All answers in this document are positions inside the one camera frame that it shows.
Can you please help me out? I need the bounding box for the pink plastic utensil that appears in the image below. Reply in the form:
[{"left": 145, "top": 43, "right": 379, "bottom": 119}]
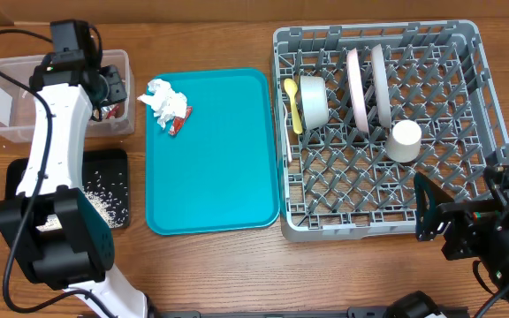
[{"left": 282, "top": 102, "right": 292, "bottom": 164}]

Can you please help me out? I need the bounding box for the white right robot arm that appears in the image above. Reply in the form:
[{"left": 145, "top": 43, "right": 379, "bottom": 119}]
[{"left": 414, "top": 156, "right": 509, "bottom": 317}]

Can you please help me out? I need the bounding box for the red sauce packet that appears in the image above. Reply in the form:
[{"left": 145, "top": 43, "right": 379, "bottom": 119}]
[{"left": 169, "top": 106, "right": 193, "bottom": 136}]

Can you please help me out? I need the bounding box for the gray bowl of grains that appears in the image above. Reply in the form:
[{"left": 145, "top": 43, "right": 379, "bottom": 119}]
[{"left": 300, "top": 76, "right": 329, "bottom": 130}]

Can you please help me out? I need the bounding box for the clear plastic bin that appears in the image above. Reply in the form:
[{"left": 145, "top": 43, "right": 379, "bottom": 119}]
[{"left": 0, "top": 49, "right": 135, "bottom": 143}]

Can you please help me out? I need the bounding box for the teal serving tray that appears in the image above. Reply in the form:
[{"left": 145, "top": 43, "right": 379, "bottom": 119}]
[{"left": 145, "top": 68, "right": 280, "bottom": 236}]

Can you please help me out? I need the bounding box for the foil wrapper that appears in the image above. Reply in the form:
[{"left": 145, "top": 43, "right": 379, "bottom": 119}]
[{"left": 90, "top": 103, "right": 121, "bottom": 122}]

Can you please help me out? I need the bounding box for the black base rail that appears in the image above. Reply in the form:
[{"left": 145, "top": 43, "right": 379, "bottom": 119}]
[{"left": 156, "top": 304, "right": 471, "bottom": 318}]

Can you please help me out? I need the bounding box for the black plastic tray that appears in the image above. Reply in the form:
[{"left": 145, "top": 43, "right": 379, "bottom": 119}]
[{"left": 4, "top": 148, "right": 130, "bottom": 231}]

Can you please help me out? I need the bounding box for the gray dishwasher rack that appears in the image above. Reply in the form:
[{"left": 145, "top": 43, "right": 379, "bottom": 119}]
[{"left": 272, "top": 19, "right": 509, "bottom": 242}]

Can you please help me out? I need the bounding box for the spilled white grains pile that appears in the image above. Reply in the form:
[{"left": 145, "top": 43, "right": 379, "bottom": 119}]
[{"left": 83, "top": 170, "right": 130, "bottom": 229}]

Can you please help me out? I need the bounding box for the gray plate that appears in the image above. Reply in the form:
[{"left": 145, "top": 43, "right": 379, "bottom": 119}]
[{"left": 371, "top": 44, "right": 391, "bottom": 129}]

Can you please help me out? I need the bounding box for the yellow plastic spoon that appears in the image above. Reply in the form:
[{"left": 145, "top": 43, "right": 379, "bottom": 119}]
[{"left": 284, "top": 79, "right": 303, "bottom": 135}]

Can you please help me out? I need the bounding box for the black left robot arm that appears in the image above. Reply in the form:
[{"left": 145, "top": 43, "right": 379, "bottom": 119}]
[{"left": 0, "top": 19, "right": 156, "bottom": 317}]

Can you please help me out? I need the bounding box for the white paper cup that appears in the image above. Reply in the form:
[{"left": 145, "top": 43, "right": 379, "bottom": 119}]
[{"left": 385, "top": 120, "right": 422, "bottom": 163}]

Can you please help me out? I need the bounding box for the white napkin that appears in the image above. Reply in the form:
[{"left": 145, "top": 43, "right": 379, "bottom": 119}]
[{"left": 137, "top": 79, "right": 189, "bottom": 130}]

